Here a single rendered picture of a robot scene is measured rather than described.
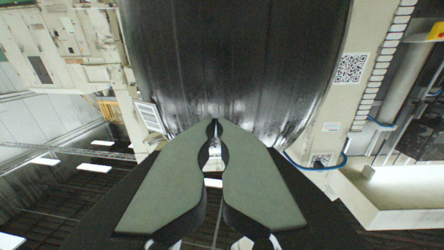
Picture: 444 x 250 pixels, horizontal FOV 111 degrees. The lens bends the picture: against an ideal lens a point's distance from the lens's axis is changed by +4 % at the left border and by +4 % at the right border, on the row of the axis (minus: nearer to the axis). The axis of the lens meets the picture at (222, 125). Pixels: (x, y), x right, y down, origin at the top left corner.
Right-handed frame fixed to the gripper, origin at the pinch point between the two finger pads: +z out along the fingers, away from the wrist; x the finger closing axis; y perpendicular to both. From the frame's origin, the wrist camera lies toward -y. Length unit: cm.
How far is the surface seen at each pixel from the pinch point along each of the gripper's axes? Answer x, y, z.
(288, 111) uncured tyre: 9.8, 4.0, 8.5
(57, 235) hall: -720, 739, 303
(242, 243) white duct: 16, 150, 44
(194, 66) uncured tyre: -2.4, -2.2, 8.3
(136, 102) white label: -11.4, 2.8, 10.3
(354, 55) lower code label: 32.9, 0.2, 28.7
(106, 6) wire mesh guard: -46, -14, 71
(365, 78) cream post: 38.0, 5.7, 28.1
